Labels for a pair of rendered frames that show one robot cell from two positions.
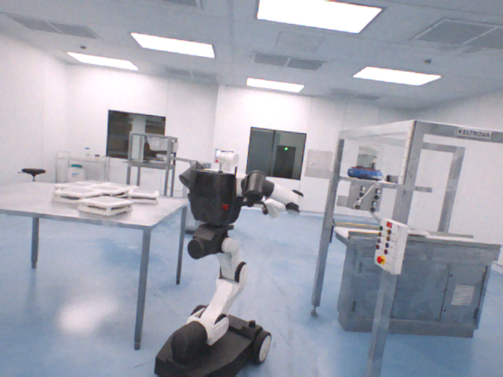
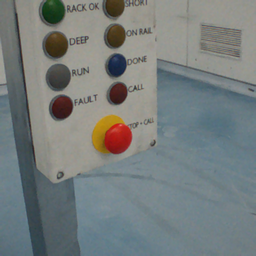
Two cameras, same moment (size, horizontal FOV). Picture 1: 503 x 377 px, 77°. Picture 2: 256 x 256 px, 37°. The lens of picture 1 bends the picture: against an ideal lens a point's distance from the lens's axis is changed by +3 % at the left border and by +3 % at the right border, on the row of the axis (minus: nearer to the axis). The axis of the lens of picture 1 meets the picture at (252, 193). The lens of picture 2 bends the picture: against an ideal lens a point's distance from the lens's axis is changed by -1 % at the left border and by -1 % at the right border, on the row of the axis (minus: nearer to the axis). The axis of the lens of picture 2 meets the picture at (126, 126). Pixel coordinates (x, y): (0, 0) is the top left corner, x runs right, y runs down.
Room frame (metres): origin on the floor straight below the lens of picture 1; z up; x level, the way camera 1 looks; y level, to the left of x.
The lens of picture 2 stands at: (1.81, -0.32, 1.08)
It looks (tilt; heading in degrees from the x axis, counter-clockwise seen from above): 22 degrees down; 242
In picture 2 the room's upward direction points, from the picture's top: 2 degrees counter-clockwise
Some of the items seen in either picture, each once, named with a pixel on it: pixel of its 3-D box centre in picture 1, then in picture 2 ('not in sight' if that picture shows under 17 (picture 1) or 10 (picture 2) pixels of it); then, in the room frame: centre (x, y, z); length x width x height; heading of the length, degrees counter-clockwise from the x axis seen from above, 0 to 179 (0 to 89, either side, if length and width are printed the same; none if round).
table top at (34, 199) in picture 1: (81, 200); not in sight; (2.42, 1.35, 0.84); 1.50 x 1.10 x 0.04; 90
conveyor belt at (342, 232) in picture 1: (415, 240); not in sight; (2.58, -1.42, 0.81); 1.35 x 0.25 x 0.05; 98
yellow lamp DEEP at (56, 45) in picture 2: not in sight; (56, 44); (1.68, -0.73, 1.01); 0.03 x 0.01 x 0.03; 8
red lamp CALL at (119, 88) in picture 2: not in sight; (118, 93); (1.60, -0.74, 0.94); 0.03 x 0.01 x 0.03; 8
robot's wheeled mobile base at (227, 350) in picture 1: (209, 336); not in sight; (1.83, 0.16, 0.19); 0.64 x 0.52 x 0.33; 153
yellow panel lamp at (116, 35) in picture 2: not in sight; (116, 36); (1.60, -0.74, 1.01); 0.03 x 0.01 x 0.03; 8
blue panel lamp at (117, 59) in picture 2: not in sight; (117, 65); (1.60, -0.74, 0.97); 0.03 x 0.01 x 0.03; 8
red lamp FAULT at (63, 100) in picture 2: not in sight; (62, 107); (1.68, -0.73, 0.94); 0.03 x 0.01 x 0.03; 8
